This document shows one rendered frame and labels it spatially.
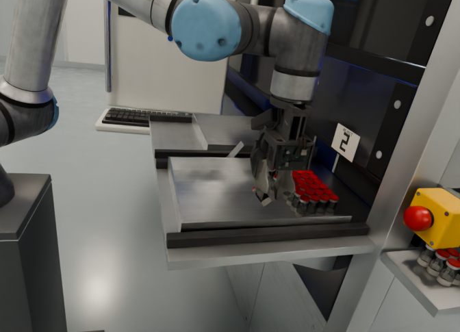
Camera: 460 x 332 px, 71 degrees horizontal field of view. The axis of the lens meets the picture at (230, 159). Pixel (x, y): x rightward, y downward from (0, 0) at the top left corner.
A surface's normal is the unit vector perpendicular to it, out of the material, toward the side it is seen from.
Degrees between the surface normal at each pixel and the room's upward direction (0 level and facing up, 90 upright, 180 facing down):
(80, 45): 90
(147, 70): 90
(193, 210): 0
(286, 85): 91
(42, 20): 106
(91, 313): 0
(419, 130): 90
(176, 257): 0
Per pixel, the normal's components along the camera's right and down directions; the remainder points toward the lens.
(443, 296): 0.14, -0.90
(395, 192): -0.96, -0.01
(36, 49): 0.43, 0.66
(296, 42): -0.38, 0.40
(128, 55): 0.14, 0.44
